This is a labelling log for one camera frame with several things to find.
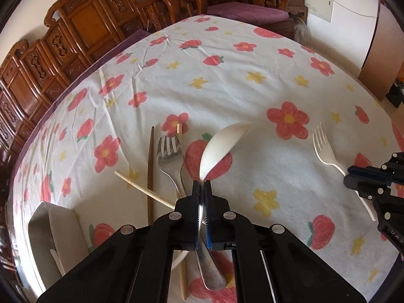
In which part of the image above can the rectangular metal tray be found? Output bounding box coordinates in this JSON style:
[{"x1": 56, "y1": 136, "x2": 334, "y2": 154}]
[{"x1": 28, "y1": 200, "x2": 93, "y2": 295}]

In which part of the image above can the grey fluffy mop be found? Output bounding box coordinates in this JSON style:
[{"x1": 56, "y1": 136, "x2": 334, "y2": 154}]
[{"x1": 290, "y1": 16, "x2": 312, "y2": 45}]

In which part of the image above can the carved wooden sofa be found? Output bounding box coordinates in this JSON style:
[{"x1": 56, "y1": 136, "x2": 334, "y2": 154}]
[{"x1": 0, "y1": 0, "x2": 178, "y2": 196}]

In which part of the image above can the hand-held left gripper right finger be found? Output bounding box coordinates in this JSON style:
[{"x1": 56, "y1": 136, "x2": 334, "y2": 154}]
[{"x1": 203, "y1": 180, "x2": 367, "y2": 303}]

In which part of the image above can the white plastic spoon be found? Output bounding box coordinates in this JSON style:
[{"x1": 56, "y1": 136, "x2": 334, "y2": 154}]
[{"x1": 199, "y1": 122, "x2": 253, "y2": 228}]

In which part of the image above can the white plastic fork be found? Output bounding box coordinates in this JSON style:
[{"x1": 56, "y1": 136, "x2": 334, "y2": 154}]
[{"x1": 312, "y1": 122, "x2": 378, "y2": 222}]

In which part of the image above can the dark brown chopstick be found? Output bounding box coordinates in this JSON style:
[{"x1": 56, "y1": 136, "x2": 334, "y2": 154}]
[{"x1": 147, "y1": 126, "x2": 155, "y2": 228}]

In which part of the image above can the wooden side table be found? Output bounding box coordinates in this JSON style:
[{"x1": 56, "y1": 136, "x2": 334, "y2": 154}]
[{"x1": 285, "y1": 0, "x2": 309, "y2": 17}]

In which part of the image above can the strawberry flower print tablecloth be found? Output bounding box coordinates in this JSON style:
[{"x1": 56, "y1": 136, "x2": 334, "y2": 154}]
[{"x1": 6, "y1": 14, "x2": 404, "y2": 303}]

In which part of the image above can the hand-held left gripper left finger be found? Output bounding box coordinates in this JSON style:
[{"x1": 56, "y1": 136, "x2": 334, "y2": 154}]
[{"x1": 37, "y1": 180, "x2": 201, "y2": 303}]

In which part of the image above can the white wall cable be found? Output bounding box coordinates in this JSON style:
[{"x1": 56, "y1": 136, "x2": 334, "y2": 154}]
[{"x1": 334, "y1": 0, "x2": 380, "y2": 18}]

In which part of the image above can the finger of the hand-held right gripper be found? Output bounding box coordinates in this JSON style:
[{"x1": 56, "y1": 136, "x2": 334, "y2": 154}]
[
  {"x1": 347, "y1": 165, "x2": 394, "y2": 179},
  {"x1": 343, "y1": 174, "x2": 391, "y2": 200}
]

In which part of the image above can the metal fork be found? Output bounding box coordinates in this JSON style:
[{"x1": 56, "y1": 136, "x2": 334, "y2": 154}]
[{"x1": 157, "y1": 135, "x2": 226, "y2": 291}]

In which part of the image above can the purple armchair cushion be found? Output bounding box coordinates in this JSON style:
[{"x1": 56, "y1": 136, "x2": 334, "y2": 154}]
[{"x1": 207, "y1": 1, "x2": 290, "y2": 23}]

